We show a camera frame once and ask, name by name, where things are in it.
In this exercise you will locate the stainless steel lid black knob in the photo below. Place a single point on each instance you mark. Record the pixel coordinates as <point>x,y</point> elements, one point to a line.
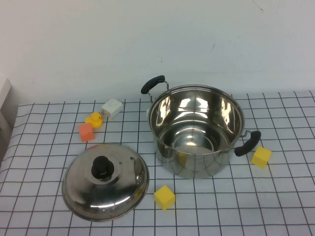
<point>110,196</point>

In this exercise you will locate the white power adapter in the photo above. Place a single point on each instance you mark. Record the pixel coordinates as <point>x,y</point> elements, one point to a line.
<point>113,107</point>

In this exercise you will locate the yellow rubber duck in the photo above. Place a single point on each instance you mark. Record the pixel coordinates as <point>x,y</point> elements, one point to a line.
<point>94,121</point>

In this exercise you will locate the orange foam cube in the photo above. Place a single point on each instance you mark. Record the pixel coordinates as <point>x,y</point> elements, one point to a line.
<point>86,134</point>

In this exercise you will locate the yellow foam cube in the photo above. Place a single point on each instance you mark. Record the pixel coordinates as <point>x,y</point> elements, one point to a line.
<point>163,197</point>
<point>261,157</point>

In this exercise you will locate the white black checkered tablecloth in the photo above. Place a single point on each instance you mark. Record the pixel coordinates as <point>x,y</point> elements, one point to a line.
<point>246,209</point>

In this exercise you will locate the white furniture panel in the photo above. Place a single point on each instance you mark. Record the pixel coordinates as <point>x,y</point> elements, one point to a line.
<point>5,110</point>

